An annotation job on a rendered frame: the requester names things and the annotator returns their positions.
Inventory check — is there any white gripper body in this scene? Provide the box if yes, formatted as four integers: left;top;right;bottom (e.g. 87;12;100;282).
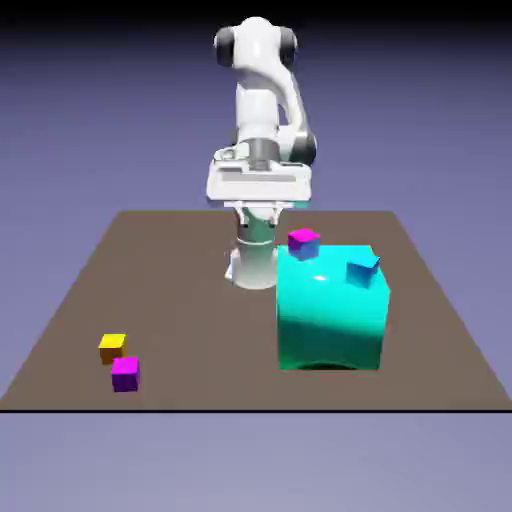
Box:
205;158;314;210

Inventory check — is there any small magenta cube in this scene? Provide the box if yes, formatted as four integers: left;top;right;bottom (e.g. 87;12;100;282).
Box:
110;356;141;394
287;228;322;262

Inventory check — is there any small blue cube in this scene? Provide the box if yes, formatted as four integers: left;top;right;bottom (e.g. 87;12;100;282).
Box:
345;255;382;290

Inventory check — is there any small yellow cube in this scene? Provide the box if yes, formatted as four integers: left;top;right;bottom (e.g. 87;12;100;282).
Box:
98;332;128;366

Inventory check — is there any large cyan box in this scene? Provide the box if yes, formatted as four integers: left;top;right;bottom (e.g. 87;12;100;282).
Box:
275;243;392;372

